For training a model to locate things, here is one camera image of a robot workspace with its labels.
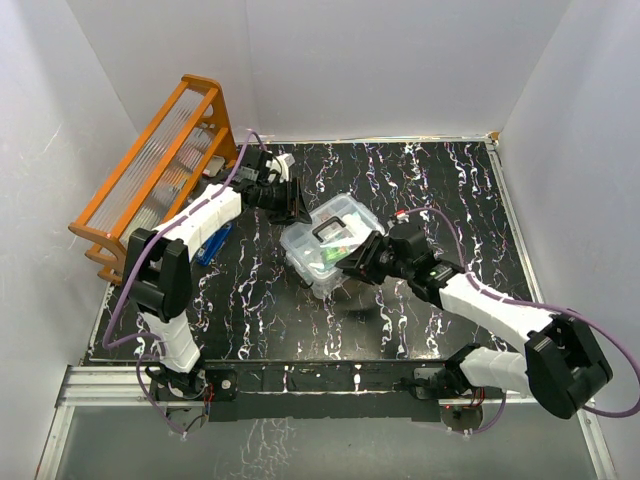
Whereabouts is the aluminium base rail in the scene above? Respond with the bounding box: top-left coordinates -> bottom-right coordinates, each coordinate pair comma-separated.
56,349 -> 603,417

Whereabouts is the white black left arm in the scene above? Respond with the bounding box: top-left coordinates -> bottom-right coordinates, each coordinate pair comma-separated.
123,147 -> 311,399

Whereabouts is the clear medicine kit box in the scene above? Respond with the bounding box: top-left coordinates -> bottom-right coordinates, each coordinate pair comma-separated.
278,194 -> 386,301

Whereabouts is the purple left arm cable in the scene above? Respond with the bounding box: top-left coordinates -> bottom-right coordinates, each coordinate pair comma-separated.
102,130 -> 269,434

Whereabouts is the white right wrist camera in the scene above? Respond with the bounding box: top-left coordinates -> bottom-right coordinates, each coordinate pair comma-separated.
390,210 -> 410,226

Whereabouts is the clear kit lid black handle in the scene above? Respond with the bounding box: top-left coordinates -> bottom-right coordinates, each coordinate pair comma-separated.
278,194 -> 386,281

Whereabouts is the orange wooden rack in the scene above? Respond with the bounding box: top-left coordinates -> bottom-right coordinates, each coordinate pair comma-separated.
69,74 -> 238,285

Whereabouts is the blue stapler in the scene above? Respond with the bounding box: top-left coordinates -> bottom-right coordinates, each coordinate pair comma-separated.
195,223 -> 233,266

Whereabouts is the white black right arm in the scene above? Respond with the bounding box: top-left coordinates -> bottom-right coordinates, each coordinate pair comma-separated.
336,223 -> 613,419

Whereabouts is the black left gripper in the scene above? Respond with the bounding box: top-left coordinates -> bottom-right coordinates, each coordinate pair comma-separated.
259,179 -> 312,228

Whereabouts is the green medicine carton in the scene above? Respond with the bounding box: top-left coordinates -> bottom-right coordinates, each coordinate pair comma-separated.
322,247 -> 349,264

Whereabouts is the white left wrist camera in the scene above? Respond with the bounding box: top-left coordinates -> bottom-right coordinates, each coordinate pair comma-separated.
267,153 -> 295,183

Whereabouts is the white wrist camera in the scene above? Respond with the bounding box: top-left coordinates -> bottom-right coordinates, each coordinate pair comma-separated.
267,153 -> 295,183
390,210 -> 410,226

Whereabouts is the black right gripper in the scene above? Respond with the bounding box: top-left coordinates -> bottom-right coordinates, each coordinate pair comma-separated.
337,232 -> 413,285

